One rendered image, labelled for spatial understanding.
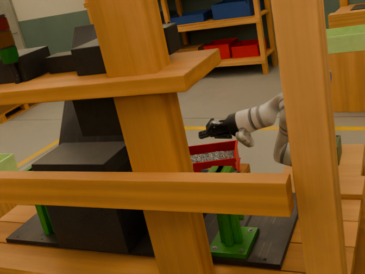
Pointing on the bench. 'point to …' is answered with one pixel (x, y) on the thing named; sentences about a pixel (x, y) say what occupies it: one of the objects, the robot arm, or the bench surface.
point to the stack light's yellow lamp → (6, 40)
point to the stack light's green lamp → (9, 56)
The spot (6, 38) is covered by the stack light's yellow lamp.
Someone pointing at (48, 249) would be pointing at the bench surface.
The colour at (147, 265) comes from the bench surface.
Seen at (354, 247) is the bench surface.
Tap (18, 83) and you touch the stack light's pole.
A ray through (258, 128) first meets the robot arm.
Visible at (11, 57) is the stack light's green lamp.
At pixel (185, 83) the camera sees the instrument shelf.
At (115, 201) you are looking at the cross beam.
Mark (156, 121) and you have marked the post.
